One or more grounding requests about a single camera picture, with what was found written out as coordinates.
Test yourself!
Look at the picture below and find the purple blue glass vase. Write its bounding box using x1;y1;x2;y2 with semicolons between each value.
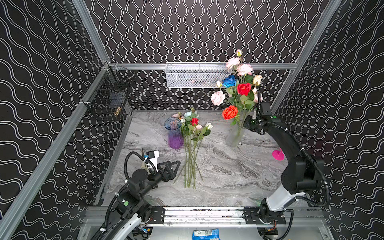
165;117;184;150

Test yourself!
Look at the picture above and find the frosted clear glass vase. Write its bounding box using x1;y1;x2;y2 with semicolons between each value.
226;120;246;148

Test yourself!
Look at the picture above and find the red rose stem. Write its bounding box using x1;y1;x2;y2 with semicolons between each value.
222;105;240;125
236;83;254;119

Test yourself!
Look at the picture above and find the pale pink flower stem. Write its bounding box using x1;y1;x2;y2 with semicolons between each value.
252;88;264;103

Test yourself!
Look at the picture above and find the cream rose flower stem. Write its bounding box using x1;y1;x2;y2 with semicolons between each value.
253;75;264;89

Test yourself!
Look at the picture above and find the pink double flower stem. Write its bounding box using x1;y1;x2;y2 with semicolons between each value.
211;81;233;106

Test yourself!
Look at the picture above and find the blue rose flower stem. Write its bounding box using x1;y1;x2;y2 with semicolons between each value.
222;75;237;88

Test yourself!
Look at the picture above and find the pink peony flower stem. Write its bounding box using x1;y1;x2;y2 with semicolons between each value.
226;49;254;83

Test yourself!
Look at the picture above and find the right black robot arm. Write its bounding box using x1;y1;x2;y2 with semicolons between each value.
244;102;330;224

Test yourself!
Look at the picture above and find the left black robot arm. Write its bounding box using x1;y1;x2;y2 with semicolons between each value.
91;151;181;240

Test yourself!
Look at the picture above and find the red roses bunch stem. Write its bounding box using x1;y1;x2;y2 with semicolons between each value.
175;108;213;189

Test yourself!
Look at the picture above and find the magenta plastic goblet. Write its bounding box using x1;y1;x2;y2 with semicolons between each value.
272;149;285;161

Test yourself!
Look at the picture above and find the blue snack packet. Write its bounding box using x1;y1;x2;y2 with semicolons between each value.
192;229;220;240

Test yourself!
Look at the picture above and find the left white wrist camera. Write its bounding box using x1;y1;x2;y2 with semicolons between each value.
145;150;160;174

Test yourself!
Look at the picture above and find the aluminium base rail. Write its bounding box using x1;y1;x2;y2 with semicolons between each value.
85;206;326;226

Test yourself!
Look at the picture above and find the white wire mesh basket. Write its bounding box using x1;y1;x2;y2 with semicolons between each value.
165;62;231;89

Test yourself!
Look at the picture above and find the black wire basket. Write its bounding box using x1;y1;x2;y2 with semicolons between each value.
86;66;137;122

